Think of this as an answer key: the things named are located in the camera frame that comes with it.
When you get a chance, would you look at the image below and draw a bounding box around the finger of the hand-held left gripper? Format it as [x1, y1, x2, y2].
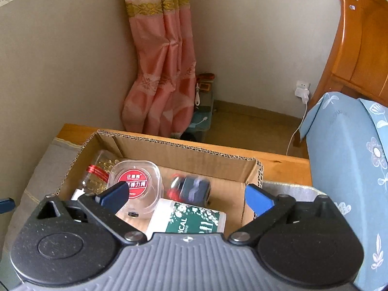
[0, 198, 15, 214]

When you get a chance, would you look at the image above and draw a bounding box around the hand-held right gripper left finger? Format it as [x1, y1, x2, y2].
[36, 182, 147, 246]

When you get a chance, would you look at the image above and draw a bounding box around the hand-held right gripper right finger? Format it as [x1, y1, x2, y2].
[227, 183, 341, 246]

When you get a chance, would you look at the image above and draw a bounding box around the glass jar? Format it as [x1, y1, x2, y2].
[72, 150, 120, 201]

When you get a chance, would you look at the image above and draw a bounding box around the red toy train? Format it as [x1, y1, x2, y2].
[168, 173, 212, 204]

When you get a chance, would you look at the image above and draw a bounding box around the cardboard box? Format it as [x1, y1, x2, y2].
[56, 129, 264, 240]

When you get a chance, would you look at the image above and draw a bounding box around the clear container with red label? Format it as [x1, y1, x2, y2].
[107, 160, 161, 220]

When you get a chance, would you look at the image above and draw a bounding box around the white bottle with green label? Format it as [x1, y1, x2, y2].
[145, 198, 227, 239]

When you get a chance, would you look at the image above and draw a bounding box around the green plastic stool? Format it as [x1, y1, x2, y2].
[184, 97, 215, 142]

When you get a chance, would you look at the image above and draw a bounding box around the blue floral bedsheet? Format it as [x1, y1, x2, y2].
[299, 92, 388, 291]

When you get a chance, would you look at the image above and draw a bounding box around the white charger plug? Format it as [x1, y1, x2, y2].
[295, 87, 310, 104]

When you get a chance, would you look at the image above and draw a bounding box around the red wooden object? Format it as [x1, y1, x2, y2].
[198, 73, 216, 93]

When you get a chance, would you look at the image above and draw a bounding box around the pink patterned curtain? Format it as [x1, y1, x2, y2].
[121, 0, 197, 137]

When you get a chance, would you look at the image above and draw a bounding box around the blue floral pillow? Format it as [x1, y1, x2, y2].
[358, 98, 388, 194]

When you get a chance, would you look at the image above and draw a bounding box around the wooden bed headboard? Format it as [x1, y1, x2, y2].
[312, 0, 388, 110]

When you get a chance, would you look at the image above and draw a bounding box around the white charger cable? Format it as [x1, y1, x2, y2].
[286, 101, 308, 155]

